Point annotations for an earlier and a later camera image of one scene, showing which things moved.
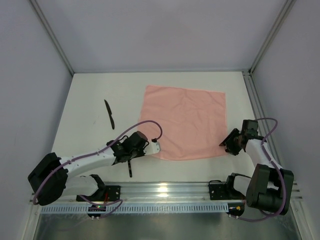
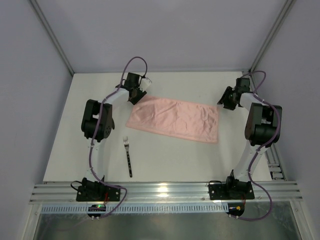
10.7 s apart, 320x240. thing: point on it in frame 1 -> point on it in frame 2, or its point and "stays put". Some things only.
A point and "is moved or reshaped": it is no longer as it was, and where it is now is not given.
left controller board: x=96 y=208 stays put
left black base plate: x=111 y=193 stays put
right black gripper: x=229 y=143 -> x=227 y=100
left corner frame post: x=52 y=34 stays put
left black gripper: x=127 y=158 -> x=137 y=95
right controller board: x=236 y=209 stays put
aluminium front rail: x=167 y=193 stays put
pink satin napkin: x=193 y=122 is moved or reshaped
